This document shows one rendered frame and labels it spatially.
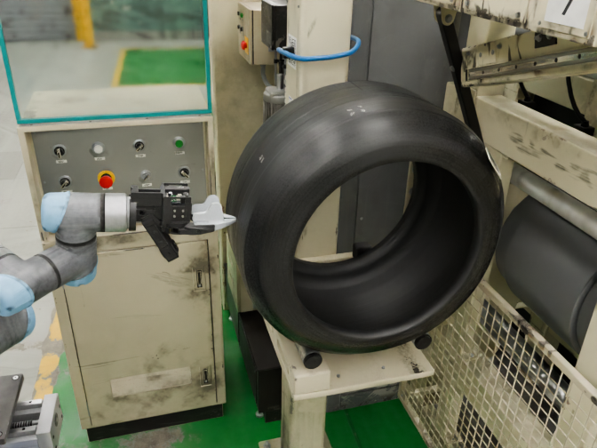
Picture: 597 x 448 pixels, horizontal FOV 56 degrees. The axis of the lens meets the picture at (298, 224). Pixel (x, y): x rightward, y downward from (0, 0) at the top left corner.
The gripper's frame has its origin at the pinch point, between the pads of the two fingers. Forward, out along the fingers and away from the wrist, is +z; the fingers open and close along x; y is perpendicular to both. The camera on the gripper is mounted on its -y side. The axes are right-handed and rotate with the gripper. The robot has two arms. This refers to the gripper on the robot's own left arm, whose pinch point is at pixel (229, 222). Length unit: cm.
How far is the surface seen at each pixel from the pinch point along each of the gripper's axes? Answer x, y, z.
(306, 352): -6.9, -29.9, 19.3
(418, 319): -12.2, -18.2, 42.7
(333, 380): -5.9, -40.2, 28.3
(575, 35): -30, 47, 43
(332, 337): -12.8, -21.2, 22.2
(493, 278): 47, -47, 112
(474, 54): 17, 36, 58
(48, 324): 146, -131, -55
